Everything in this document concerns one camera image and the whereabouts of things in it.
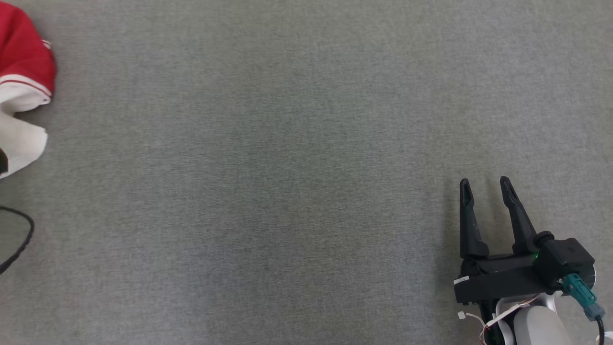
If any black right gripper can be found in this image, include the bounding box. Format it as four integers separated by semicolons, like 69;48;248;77
454;176;562;304

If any red basketball jersey white trim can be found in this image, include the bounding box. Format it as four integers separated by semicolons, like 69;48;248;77
0;2;57;179

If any red white thin wire bundle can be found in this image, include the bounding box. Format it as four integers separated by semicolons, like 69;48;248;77
457;297;539;345

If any teal cable connector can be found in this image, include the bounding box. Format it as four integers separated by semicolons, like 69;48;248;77
562;273;605;321

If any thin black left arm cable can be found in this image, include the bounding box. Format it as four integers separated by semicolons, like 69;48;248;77
0;206;35;275

